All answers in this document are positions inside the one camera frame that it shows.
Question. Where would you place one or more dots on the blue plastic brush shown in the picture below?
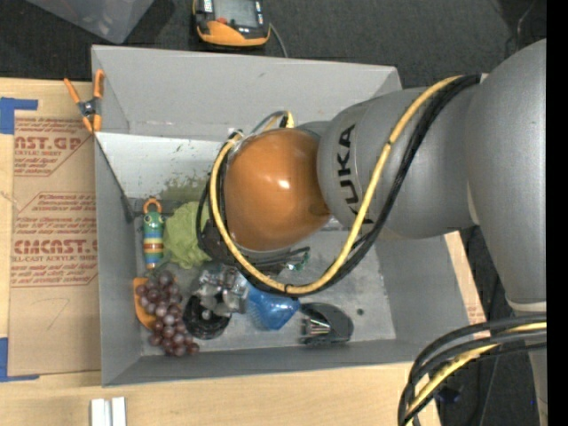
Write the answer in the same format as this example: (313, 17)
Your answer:
(273, 311)

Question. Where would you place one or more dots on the green cloth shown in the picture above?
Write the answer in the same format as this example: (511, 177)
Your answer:
(184, 238)

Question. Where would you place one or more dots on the purple toy grapes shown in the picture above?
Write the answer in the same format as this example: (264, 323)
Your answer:
(166, 317)

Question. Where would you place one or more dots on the green striped toy caterpillar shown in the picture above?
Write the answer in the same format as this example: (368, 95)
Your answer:
(153, 238)

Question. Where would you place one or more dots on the orange curved plastic piece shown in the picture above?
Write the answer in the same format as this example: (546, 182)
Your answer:
(138, 310)

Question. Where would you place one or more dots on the brown cardboard board red print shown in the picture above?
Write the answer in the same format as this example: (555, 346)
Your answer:
(53, 309)

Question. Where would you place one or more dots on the grey metal bin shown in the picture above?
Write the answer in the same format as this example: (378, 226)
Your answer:
(248, 100)

